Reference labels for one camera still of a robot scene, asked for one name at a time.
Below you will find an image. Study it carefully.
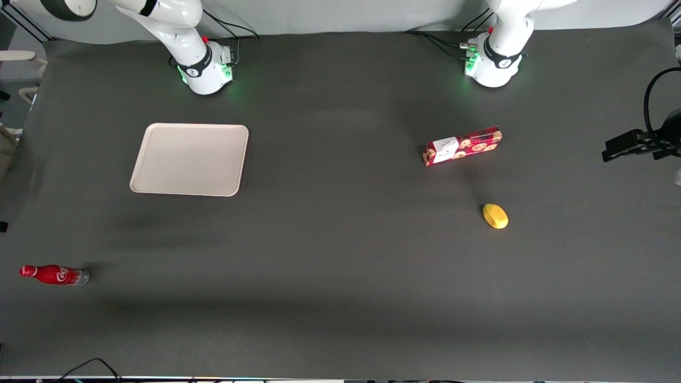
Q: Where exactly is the red coke bottle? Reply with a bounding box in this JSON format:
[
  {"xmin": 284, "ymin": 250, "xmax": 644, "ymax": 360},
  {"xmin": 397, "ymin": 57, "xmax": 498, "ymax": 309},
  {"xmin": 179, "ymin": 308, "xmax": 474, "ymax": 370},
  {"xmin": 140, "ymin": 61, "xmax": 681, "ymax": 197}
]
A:
[{"xmin": 19, "ymin": 264, "xmax": 90, "ymax": 287}]

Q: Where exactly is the beige wooden chair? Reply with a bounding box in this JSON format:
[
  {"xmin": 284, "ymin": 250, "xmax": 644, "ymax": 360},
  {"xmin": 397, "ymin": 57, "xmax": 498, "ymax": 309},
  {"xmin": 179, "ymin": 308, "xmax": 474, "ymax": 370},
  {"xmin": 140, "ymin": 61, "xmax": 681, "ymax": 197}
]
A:
[{"xmin": 0, "ymin": 50, "xmax": 48, "ymax": 105}]

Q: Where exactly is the yellow lemon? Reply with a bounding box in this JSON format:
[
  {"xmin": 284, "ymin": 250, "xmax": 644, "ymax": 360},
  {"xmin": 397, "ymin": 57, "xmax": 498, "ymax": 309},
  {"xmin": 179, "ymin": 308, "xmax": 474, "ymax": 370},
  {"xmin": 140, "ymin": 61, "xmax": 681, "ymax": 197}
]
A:
[{"xmin": 483, "ymin": 203, "xmax": 509, "ymax": 230}]

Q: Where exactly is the black base cable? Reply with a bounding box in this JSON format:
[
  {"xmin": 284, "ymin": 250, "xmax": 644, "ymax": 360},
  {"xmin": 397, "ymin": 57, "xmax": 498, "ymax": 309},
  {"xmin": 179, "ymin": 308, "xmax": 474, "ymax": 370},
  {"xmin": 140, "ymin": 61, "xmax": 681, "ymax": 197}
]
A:
[
  {"xmin": 460, "ymin": 7, "xmax": 496, "ymax": 34},
  {"xmin": 201, "ymin": 9, "xmax": 261, "ymax": 67},
  {"xmin": 402, "ymin": 30, "xmax": 471, "ymax": 58}
]

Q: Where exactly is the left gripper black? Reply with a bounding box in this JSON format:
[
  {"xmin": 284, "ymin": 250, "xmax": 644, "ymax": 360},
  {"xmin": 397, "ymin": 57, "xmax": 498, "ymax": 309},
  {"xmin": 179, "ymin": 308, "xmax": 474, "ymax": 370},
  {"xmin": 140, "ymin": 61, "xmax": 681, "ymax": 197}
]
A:
[{"xmin": 602, "ymin": 108, "xmax": 681, "ymax": 162}]

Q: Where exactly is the red cookie box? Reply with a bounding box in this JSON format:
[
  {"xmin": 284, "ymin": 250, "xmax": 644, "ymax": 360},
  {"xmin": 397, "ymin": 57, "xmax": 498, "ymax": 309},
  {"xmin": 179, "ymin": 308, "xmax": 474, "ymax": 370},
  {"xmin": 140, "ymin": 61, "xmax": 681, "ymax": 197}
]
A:
[{"xmin": 423, "ymin": 126, "xmax": 503, "ymax": 167}]

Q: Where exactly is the beige plastic tray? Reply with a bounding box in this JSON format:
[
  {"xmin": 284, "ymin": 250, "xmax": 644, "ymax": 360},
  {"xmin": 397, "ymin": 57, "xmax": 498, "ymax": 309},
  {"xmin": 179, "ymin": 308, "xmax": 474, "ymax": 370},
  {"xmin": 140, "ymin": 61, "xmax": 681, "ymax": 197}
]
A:
[{"xmin": 129, "ymin": 123, "xmax": 250, "ymax": 197}]

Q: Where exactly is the black frame strut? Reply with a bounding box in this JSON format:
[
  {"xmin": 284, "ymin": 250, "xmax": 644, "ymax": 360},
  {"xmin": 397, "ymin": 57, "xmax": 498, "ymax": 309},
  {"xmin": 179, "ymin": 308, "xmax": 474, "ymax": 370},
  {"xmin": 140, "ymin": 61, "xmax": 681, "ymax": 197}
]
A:
[{"xmin": 0, "ymin": 6, "xmax": 54, "ymax": 43}]

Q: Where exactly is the black thin floor cable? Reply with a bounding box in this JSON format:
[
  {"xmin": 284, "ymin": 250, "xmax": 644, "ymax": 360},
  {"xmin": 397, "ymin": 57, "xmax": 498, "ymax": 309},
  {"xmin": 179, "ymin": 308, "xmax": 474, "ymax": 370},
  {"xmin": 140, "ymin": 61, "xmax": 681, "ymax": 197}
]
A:
[{"xmin": 53, "ymin": 357, "xmax": 123, "ymax": 382}]

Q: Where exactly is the black looped cable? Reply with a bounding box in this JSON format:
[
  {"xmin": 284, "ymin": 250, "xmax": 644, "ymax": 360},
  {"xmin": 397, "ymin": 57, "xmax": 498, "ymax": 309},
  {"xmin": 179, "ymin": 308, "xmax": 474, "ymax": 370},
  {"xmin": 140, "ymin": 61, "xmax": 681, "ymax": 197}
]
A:
[{"xmin": 643, "ymin": 66, "xmax": 681, "ymax": 147}]

